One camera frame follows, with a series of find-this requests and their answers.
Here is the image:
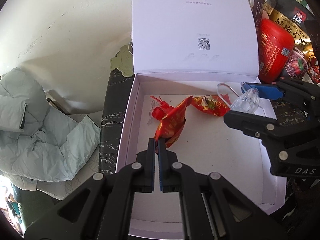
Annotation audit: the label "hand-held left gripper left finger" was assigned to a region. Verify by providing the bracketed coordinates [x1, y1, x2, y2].
[24, 137, 155, 240]

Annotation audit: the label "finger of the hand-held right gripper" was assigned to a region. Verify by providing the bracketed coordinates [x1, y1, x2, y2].
[241, 78, 320, 113]
[223, 110, 313, 171]

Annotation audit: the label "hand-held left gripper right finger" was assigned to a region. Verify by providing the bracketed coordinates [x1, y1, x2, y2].
[158, 138, 288, 240]

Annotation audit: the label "red gold candy packet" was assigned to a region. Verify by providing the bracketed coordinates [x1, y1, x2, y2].
[192, 95, 231, 117]
[154, 96, 193, 148]

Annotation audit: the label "white gift box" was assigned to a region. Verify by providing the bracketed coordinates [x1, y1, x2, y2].
[115, 0, 284, 238]

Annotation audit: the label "red plastic ornament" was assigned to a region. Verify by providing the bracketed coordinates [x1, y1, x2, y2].
[149, 95, 175, 125]

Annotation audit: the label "red canister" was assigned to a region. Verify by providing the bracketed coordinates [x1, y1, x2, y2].
[257, 19, 295, 83]

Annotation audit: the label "small red snack packet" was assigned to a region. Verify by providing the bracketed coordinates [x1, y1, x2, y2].
[306, 65, 320, 84]

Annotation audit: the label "grey leaf-print chair cover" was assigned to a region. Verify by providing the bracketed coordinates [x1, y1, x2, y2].
[35, 152, 100, 200]

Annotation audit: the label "black gold oat bag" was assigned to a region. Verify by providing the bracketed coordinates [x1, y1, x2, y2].
[270, 0, 320, 80]

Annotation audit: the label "small dark gold bag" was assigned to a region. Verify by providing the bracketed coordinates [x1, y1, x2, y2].
[265, 0, 278, 18]

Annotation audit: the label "tall clear jar dark contents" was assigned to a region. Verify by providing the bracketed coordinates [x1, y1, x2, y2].
[241, 0, 267, 25]

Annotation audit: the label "green flower-shaped coaster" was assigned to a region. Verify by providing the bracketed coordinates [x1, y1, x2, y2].
[110, 44, 134, 78]

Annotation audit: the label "pale green puffer jacket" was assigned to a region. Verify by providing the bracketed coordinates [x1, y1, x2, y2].
[0, 67, 102, 182]

